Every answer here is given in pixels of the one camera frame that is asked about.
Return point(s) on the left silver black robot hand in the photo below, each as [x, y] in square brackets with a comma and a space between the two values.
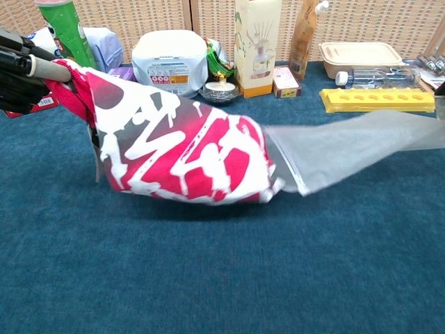
[17, 80]

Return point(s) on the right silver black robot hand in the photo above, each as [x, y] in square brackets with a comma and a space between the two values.
[440, 106]

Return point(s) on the translucent zip bag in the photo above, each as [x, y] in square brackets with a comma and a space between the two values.
[330, 149]

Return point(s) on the red white printed garment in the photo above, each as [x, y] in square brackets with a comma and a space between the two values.
[174, 156]

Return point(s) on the white blue snack bag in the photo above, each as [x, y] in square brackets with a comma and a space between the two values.
[104, 48]

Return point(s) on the green snack packet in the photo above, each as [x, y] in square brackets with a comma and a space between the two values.
[217, 62]

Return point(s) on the kraft spiral notebook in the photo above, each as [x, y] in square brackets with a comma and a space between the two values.
[438, 91]

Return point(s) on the red white carton box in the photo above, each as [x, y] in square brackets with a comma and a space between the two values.
[45, 102]

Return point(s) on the white blister pack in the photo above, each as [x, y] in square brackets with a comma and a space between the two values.
[434, 66]

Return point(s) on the yellow ice tray mould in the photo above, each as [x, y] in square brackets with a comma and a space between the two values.
[379, 101]

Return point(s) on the green chips can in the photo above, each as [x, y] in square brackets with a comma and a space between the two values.
[69, 35]

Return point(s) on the clear plastic water bottle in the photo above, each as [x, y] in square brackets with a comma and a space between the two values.
[375, 78]

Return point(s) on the beige lidded lunch container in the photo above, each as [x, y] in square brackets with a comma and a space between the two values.
[359, 55]

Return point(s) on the small purple box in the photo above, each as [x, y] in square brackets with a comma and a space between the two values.
[121, 73]

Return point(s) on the woven folding screen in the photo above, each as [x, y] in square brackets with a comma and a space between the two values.
[139, 21]

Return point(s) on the brown spout pouch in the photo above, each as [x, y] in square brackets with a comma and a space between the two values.
[302, 45]

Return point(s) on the white wet wipes tub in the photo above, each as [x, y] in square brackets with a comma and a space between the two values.
[167, 59]

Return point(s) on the small pink box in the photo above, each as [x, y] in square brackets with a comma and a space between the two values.
[285, 81]

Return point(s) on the tall beige orange carton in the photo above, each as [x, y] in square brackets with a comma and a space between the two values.
[257, 52]

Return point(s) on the blue carpet table cover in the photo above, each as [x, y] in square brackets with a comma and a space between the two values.
[174, 271]

